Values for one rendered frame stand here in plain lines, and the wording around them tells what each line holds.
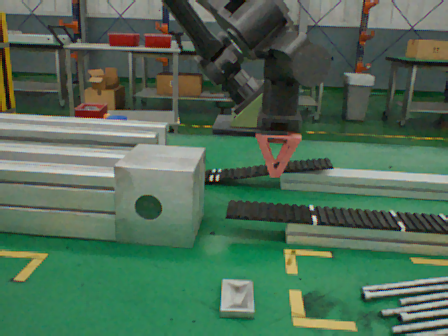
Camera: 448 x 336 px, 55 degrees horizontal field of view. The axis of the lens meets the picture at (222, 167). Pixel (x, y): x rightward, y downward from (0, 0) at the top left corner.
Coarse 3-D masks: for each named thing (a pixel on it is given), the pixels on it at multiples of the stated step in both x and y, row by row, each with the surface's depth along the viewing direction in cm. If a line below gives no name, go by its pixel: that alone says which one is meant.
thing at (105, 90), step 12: (408, 48) 542; (420, 48) 518; (432, 48) 518; (444, 48) 518; (96, 72) 563; (108, 72) 574; (168, 72) 574; (96, 84) 551; (108, 84) 549; (168, 84) 543; (180, 84) 542; (192, 84) 542; (84, 96) 546; (96, 96) 546; (108, 96) 546; (120, 96) 575; (108, 108) 550
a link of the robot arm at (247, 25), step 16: (208, 0) 65; (224, 0) 63; (240, 0) 64; (256, 0) 60; (272, 0) 60; (224, 16) 62; (240, 16) 60; (256, 16) 60; (272, 16) 61; (240, 32) 60; (256, 32) 61
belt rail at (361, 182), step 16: (288, 176) 69; (304, 176) 69; (320, 176) 69; (336, 176) 69; (352, 176) 68; (368, 176) 69; (384, 176) 69; (400, 176) 69; (416, 176) 70; (432, 176) 70; (336, 192) 69; (352, 192) 69; (368, 192) 69; (384, 192) 69; (400, 192) 68; (416, 192) 68; (432, 192) 68
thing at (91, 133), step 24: (0, 120) 76; (24, 120) 75; (48, 120) 75; (72, 120) 75; (96, 120) 75; (120, 120) 76; (48, 144) 68; (72, 144) 68; (96, 144) 69; (120, 144) 68; (168, 144) 77
